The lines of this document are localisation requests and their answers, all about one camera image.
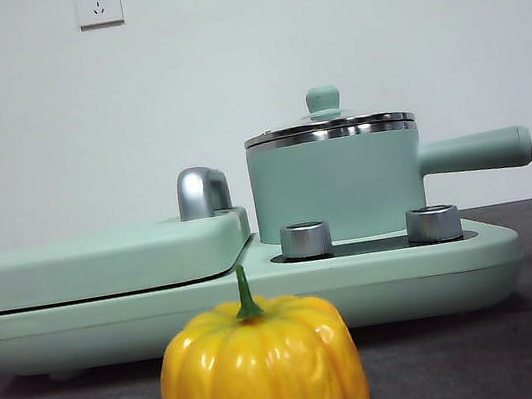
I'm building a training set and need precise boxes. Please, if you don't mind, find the glass pot lid green knob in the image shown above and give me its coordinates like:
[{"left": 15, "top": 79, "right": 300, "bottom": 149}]
[{"left": 236, "top": 72, "right": 419, "bottom": 147}]

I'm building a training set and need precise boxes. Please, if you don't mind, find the yellow toy pumpkin green stem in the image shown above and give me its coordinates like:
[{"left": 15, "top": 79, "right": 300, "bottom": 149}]
[{"left": 142, "top": 245, "right": 372, "bottom": 399}]

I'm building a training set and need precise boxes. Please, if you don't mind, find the mint green hinged griddle lid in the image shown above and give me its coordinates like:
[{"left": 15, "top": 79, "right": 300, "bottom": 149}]
[{"left": 0, "top": 203, "right": 258, "bottom": 313}]

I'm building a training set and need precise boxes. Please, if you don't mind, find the silver control knob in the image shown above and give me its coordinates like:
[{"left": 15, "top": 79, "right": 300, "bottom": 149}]
[
  {"left": 277, "top": 218, "right": 335, "bottom": 263},
  {"left": 402, "top": 200, "right": 465, "bottom": 247}
]

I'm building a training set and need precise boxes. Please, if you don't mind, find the black control panel strip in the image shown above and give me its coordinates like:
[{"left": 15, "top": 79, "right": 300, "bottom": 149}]
[{"left": 269, "top": 223, "right": 466, "bottom": 270}]

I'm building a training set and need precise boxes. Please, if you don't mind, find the mint green breakfast machine base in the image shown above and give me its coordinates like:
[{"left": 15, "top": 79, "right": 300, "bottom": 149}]
[{"left": 0, "top": 193, "right": 532, "bottom": 392}]

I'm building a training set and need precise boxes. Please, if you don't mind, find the mint green pot with handle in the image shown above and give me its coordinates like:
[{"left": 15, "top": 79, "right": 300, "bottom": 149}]
[{"left": 243, "top": 97, "right": 532, "bottom": 257}]

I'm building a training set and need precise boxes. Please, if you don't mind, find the silver griddle lid handle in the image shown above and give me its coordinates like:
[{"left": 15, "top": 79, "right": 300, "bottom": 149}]
[{"left": 171, "top": 161, "right": 237, "bottom": 223}]

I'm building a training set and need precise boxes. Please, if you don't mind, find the white wall socket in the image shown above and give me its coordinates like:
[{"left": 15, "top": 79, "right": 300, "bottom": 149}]
[{"left": 73, "top": 0, "right": 127, "bottom": 32}]

